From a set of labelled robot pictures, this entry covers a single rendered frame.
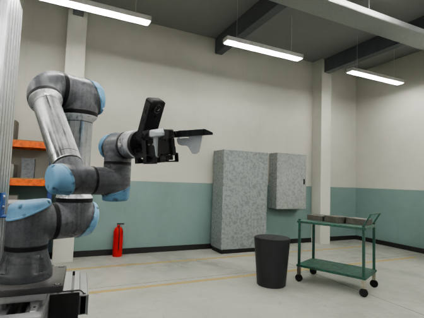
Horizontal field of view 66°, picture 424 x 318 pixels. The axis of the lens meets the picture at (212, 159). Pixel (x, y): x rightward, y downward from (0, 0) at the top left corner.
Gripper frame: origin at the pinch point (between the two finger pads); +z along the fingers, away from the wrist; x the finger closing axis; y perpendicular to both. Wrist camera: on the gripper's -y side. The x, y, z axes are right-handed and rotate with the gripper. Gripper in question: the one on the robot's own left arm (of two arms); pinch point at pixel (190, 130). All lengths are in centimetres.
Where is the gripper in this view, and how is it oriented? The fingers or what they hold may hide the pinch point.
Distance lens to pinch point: 72.4
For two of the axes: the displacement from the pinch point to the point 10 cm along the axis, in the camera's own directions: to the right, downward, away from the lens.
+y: 0.6, 10.0, 0.3
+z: 7.4, -0.2, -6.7
